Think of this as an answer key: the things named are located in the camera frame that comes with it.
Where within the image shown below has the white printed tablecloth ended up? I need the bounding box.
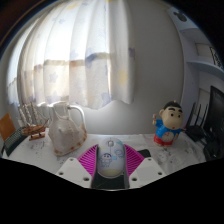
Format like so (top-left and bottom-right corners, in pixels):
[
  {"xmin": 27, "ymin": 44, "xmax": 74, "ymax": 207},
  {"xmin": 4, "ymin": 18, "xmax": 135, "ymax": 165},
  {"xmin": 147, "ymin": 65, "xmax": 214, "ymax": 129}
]
[{"xmin": 1, "ymin": 132, "xmax": 208, "ymax": 176}]

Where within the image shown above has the black computer monitor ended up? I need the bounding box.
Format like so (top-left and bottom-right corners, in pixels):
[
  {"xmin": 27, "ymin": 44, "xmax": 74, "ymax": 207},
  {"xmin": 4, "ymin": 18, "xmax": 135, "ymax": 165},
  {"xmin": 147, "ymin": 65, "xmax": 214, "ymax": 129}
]
[{"xmin": 203, "ymin": 85, "xmax": 224, "ymax": 161}]

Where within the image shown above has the cartoon boy figurine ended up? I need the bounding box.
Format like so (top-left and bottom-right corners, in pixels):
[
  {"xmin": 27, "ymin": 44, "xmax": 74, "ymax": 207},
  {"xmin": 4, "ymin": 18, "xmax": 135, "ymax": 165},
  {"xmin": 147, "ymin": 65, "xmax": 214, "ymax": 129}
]
[{"xmin": 152, "ymin": 100, "xmax": 185, "ymax": 147}]

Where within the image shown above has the large white conch shell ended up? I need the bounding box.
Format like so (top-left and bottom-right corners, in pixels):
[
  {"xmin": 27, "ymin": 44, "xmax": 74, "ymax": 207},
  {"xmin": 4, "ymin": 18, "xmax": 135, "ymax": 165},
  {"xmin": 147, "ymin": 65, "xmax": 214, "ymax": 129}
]
[{"xmin": 47, "ymin": 100, "xmax": 88, "ymax": 157}]

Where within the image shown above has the black router with antennas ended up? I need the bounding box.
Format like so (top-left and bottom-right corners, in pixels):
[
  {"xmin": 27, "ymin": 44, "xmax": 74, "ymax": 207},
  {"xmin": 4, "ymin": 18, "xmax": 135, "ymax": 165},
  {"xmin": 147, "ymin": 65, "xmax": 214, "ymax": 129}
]
[{"xmin": 184, "ymin": 102, "xmax": 209, "ymax": 143}]

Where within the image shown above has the orange wooden chair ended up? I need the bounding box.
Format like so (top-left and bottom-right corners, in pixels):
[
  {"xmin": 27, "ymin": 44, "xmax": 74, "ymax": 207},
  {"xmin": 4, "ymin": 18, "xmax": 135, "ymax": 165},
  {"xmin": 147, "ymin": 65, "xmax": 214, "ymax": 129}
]
[{"xmin": 0, "ymin": 112, "xmax": 17, "ymax": 143}]

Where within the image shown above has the white cartoon-print computer mouse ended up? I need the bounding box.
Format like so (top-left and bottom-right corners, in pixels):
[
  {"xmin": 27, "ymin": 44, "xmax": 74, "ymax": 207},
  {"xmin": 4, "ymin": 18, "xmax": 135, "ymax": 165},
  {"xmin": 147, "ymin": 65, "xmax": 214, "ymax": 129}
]
[{"xmin": 96, "ymin": 137, "xmax": 127, "ymax": 178}]

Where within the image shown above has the white wall shelf unit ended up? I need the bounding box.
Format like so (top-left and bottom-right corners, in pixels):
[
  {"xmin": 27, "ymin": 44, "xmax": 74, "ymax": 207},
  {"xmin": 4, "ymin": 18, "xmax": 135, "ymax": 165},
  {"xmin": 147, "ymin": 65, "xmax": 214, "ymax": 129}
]
[{"xmin": 166, "ymin": 6, "xmax": 224, "ymax": 84}]

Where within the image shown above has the white star-print curtain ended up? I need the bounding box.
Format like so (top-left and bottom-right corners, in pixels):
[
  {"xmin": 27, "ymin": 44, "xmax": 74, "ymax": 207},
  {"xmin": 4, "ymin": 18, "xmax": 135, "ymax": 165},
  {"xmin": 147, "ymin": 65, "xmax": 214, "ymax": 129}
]
[{"xmin": 6, "ymin": 0, "xmax": 138, "ymax": 110}]

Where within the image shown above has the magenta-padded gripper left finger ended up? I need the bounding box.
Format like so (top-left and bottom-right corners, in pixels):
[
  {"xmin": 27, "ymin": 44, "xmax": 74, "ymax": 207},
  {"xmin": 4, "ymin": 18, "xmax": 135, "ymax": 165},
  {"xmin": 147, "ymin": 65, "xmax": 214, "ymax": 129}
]
[{"xmin": 55, "ymin": 143, "xmax": 98, "ymax": 189}]

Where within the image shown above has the white radiator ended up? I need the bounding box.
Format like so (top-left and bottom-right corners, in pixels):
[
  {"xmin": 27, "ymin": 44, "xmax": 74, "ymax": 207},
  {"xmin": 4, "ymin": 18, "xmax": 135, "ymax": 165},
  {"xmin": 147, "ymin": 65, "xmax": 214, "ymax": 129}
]
[{"xmin": 36, "ymin": 101, "xmax": 86, "ymax": 129}]

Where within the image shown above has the wooden model sailing ship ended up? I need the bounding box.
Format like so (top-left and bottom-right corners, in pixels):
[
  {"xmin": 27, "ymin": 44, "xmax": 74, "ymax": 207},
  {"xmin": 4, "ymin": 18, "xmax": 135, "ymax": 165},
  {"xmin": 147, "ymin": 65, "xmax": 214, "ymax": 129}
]
[{"xmin": 17, "ymin": 101, "xmax": 50, "ymax": 141}]

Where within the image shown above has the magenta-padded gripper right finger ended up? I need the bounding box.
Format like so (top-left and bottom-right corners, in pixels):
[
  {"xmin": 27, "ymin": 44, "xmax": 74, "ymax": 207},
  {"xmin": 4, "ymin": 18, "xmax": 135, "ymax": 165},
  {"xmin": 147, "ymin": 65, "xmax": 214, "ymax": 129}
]
[{"xmin": 124, "ymin": 143, "xmax": 167, "ymax": 189}]

